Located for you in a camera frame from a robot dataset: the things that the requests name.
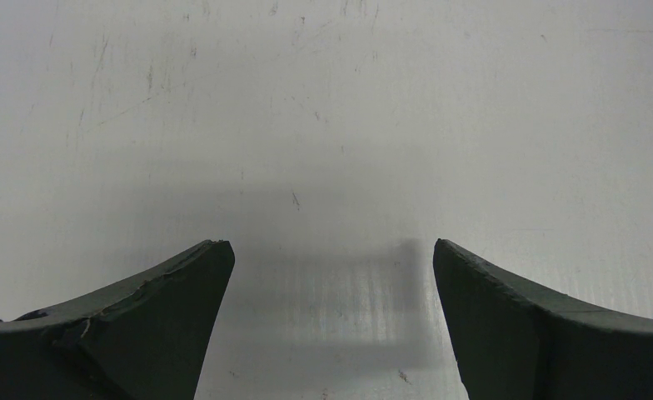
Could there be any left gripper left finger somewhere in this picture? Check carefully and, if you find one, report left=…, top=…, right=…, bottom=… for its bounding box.
left=0, top=240, right=235, bottom=399

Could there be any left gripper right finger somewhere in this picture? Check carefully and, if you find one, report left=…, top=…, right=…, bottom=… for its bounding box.
left=433, top=239, right=653, bottom=399

